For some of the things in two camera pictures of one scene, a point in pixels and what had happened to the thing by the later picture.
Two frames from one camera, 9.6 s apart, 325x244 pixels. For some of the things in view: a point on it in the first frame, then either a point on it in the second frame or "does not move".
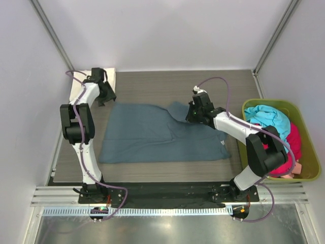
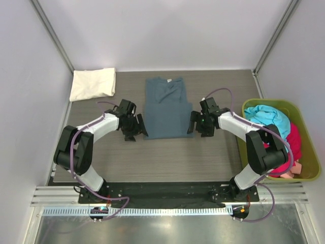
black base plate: x=159 y=193 does not move
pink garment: x=297 y=170 does not move
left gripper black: x=110 y=95 to x=139 y=128
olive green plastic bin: x=311 y=168 does not move
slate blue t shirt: x=137 y=132 to x=167 y=113
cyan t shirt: x=264 y=115 does not move
